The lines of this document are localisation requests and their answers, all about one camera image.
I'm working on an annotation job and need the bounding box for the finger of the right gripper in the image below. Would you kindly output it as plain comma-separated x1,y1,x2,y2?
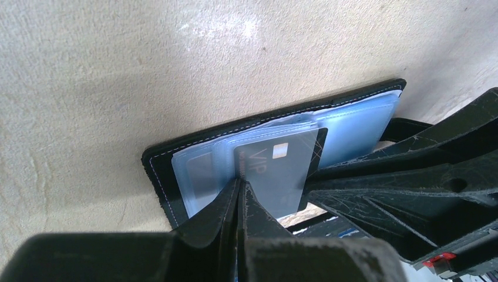
315,88,497,181

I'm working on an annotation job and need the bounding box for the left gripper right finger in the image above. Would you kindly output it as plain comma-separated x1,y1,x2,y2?
237,181,406,281

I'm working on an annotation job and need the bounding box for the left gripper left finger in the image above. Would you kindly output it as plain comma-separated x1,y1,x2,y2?
1,179,241,281

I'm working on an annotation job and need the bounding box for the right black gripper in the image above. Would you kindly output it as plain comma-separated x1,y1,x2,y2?
305,155,497,281

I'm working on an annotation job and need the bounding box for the black leather card holder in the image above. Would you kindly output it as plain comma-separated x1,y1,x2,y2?
142,79,406,228

